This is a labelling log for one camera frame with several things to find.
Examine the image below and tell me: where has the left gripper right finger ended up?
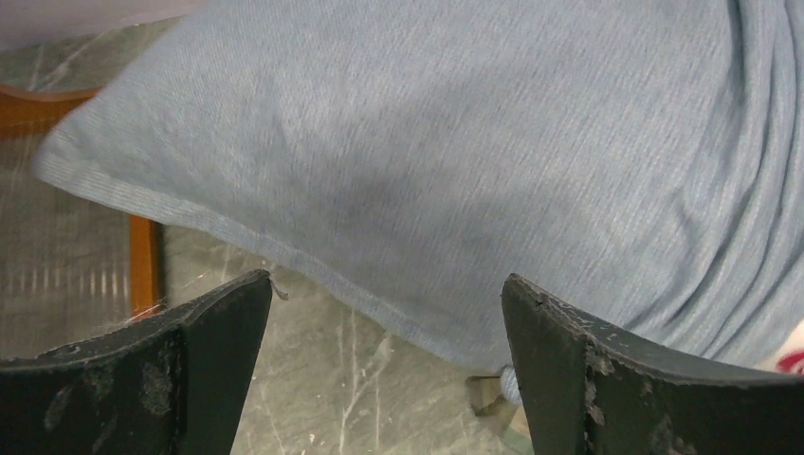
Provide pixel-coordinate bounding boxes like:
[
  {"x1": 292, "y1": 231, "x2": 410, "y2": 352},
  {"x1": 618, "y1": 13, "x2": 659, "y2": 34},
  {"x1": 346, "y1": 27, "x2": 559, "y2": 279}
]
[{"x1": 502, "y1": 275, "x2": 803, "y2": 454}]

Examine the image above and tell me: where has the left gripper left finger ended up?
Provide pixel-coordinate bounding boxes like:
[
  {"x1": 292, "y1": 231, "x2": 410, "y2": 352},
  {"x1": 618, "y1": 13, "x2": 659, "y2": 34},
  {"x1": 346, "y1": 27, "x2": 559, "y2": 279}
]
[{"x1": 1, "y1": 270, "x2": 273, "y2": 454}]

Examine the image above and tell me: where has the blue grey pillow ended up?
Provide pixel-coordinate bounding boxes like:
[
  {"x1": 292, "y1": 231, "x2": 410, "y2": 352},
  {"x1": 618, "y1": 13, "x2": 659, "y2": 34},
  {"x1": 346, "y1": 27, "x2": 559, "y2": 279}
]
[{"x1": 33, "y1": 1, "x2": 803, "y2": 399}]

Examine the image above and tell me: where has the white pillow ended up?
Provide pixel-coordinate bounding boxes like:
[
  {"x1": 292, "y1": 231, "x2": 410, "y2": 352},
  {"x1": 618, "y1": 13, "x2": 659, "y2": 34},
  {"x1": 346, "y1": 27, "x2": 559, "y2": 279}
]
[{"x1": 756, "y1": 321, "x2": 804, "y2": 375}]

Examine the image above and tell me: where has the wooden slatted rack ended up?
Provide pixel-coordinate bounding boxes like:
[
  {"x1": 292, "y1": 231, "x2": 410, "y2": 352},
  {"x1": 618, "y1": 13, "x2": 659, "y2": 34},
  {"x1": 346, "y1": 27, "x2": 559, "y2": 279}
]
[{"x1": 0, "y1": 84, "x2": 166, "y2": 321}]

